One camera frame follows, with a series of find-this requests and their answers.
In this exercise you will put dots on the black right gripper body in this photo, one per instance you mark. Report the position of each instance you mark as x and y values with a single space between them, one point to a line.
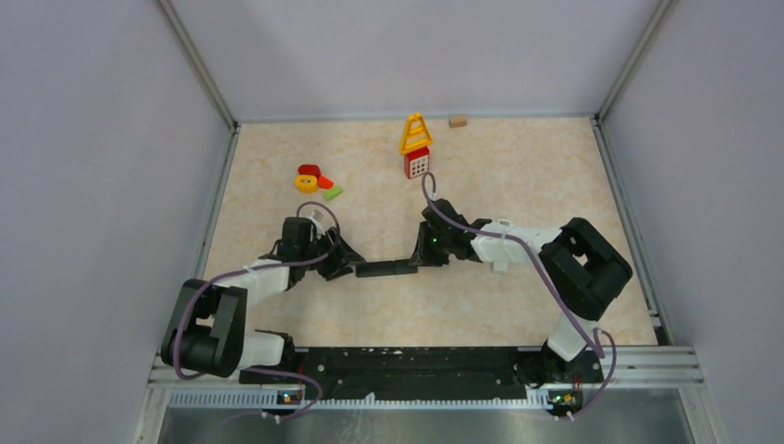
446 240

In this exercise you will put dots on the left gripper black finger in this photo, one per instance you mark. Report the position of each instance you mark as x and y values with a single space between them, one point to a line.
344 255
331 270

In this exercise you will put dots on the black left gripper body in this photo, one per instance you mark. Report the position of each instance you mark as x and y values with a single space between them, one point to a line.
319 244

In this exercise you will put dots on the black TV remote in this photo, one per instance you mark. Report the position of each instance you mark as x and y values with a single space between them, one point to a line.
385 268

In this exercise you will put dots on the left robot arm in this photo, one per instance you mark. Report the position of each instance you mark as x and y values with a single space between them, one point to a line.
207 332

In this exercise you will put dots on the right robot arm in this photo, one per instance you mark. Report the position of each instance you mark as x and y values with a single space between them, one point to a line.
579 267

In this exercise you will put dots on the yellow traffic light block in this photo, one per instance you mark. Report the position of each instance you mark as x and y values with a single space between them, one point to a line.
307 183

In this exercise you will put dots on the green toy block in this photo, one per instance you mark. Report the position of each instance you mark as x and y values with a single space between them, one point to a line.
332 193

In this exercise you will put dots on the orange triangular toy block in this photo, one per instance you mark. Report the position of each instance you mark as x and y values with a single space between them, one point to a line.
325 183

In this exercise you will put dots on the red rounded toy block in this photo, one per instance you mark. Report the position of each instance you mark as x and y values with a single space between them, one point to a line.
309 170

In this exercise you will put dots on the red window toy block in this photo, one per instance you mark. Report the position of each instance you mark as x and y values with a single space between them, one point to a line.
416 163

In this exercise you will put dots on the small wooden cube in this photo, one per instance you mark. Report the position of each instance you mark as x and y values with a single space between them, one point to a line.
455 122

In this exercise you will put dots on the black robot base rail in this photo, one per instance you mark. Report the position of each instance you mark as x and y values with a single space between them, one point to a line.
440 374

